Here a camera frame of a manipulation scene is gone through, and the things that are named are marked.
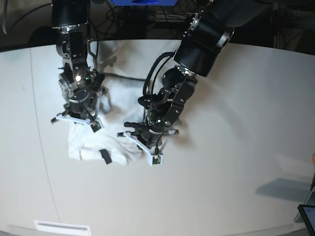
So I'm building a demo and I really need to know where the black tablet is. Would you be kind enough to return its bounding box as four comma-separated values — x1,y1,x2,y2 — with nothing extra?
298,205,315,236

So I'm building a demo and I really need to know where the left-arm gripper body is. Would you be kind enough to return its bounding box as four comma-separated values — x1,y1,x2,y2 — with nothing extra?
124,120,180,149

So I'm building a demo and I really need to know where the blue camera stand base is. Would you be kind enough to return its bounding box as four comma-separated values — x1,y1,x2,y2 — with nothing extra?
111,0,177,6

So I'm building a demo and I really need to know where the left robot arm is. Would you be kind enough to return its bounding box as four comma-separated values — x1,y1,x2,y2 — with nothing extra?
118,0,272,153

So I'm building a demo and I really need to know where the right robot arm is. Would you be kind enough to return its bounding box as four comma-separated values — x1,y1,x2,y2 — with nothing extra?
51,0,107,127

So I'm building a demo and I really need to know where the white paper label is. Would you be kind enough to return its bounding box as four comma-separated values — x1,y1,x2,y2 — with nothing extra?
34,220,92,236

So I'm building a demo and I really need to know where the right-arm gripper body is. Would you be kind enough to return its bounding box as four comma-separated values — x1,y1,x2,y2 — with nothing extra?
63,89,108,121

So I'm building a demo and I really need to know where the white printed T-shirt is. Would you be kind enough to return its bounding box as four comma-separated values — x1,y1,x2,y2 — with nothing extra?
68,78,145,166

